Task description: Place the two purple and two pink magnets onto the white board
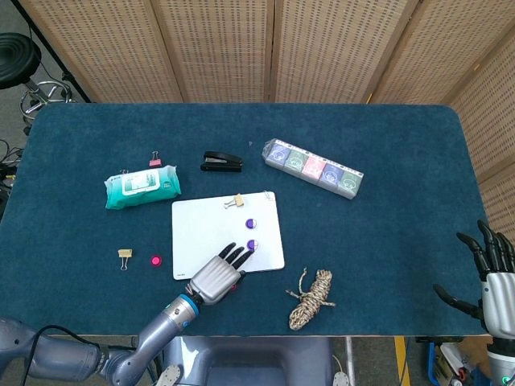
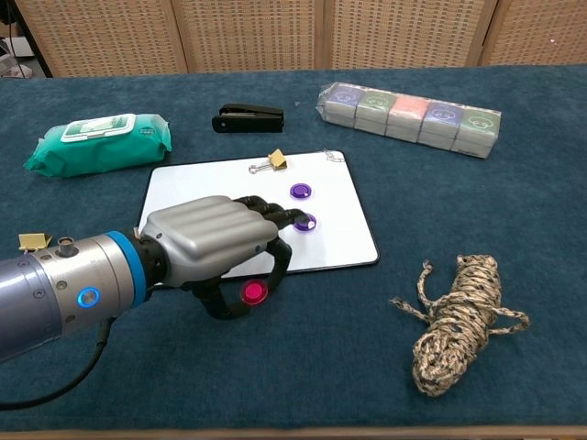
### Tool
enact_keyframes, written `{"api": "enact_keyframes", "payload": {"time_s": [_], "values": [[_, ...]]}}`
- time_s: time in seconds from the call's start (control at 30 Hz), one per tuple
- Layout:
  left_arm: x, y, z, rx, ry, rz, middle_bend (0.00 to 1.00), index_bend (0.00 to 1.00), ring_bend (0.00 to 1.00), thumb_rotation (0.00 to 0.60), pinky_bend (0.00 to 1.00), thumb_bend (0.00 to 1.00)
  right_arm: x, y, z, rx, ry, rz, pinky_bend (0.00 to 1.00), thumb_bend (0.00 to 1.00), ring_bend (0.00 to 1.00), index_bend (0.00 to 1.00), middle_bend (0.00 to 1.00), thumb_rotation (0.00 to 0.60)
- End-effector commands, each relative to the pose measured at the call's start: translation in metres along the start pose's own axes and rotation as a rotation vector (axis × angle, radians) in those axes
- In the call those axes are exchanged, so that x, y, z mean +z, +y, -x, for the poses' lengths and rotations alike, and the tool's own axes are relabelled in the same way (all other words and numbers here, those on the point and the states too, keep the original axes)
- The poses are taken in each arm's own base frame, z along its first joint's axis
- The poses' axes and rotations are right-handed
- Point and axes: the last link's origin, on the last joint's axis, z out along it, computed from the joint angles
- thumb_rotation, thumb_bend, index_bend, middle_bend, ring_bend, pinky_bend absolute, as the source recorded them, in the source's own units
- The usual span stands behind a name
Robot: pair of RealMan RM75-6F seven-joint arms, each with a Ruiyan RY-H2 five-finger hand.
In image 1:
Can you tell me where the black stand pole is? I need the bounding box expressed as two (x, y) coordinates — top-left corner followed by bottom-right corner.
(10, 0), (93, 104)

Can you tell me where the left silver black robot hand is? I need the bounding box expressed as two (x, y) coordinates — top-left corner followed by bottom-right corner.
(185, 241), (254, 306)

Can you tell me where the blue plastic crate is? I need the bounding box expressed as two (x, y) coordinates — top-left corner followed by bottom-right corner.
(426, 341), (490, 386)

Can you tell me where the black round stool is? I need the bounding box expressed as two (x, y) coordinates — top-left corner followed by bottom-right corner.
(0, 32), (77, 125)

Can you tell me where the metal table leg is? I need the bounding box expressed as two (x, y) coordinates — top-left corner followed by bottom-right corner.
(344, 336), (357, 386)

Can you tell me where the black stapler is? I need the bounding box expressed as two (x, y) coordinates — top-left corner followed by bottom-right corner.
(200, 150), (245, 174)

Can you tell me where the boxed colourful cartons pack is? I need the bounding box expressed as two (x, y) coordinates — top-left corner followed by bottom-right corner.
(262, 138), (365, 200)

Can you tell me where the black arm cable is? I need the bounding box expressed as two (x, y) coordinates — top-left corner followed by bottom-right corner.
(22, 323), (101, 386)

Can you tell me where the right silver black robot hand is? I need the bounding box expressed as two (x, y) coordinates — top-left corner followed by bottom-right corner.
(432, 219), (515, 337)

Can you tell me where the beige rope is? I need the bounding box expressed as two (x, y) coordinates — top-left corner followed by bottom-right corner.
(285, 268), (336, 331)

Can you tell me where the green wet wipes pack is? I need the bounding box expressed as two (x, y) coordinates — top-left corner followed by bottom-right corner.
(104, 163), (182, 211)

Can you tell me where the dark blue table mat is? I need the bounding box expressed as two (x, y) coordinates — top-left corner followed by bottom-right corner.
(0, 102), (500, 338)

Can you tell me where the white magnetic board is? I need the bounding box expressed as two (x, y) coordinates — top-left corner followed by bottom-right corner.
(171, 191), (286, 281)

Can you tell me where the floor cable tangle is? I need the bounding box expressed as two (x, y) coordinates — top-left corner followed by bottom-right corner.
(0, 138), (25, 202)

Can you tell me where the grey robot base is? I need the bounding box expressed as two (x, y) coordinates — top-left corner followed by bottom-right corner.
(160, 335), (355, 386)

